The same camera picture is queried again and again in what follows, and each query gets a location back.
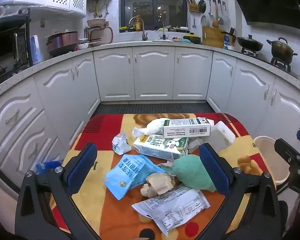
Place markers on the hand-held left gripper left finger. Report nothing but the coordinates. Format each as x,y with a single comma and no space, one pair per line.
81,170

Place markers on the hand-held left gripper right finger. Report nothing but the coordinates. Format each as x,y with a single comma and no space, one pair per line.
215,170

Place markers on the beige waste bin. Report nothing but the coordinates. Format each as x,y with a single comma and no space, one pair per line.
265,155

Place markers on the brown paper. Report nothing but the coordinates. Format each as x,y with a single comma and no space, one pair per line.
158,183

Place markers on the white green milk carton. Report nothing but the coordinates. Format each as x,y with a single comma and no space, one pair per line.
160,146

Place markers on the crumpled white tissue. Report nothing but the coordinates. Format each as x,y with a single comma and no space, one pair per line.
193,145

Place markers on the blue snack bag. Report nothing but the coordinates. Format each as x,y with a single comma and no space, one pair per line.
46,166

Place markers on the small white green wrapper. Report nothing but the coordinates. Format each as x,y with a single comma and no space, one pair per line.
120,145

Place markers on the blue plastic packet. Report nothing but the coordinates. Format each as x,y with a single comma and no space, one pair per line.
127,175

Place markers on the white box with green print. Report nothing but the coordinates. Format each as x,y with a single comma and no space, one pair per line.
187,127

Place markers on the red orange printed blanket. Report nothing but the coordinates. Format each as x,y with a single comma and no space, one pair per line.
110,220

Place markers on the white printed wrapper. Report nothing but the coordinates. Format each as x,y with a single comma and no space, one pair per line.
170,207

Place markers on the crumpled white plastic bag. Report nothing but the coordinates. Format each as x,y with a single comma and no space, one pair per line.
152,126

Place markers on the black gas stove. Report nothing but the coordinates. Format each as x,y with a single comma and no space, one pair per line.
277,63

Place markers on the bronze cooking pot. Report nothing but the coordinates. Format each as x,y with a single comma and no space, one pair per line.
281,51

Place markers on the black wok with lid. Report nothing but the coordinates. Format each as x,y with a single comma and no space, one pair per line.
250,43

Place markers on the white kitchen base cabinets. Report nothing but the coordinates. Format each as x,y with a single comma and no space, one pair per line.
152,75

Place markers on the small white bowl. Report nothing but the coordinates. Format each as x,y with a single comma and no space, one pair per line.
83,45

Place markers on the blue white packet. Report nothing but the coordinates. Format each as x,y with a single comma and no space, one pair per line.
35,50

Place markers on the red brown rice cooker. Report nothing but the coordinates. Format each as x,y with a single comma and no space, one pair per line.
62,42

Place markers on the wooden cutting board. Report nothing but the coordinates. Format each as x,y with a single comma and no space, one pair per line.
212,37

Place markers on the black pot with yellow lid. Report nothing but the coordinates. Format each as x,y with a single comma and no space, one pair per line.
192,38

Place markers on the black range hood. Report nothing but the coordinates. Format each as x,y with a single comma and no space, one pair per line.
270,2

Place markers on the hanging steel strainer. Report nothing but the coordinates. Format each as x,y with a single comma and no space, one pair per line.
223,18

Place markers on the hanging wooden spatula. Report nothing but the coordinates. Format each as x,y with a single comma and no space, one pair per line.
215,22

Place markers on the white basin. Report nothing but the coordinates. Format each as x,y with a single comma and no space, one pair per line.
96,23

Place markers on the black microwave oven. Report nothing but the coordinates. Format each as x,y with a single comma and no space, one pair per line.
5,42

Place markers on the steel kitchen faucet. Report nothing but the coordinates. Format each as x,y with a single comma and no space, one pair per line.
144,35

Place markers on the yellow oil bottle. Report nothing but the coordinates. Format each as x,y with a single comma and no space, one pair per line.
138,25

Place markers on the hanging steel ladle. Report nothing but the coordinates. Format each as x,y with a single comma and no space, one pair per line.
210,10

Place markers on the black hanging frying pan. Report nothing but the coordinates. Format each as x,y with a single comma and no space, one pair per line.
202,6

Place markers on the wooden knife rack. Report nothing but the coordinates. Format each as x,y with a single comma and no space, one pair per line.
193,7

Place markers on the dark kitchen window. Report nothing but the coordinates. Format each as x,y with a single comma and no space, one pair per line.
152,5

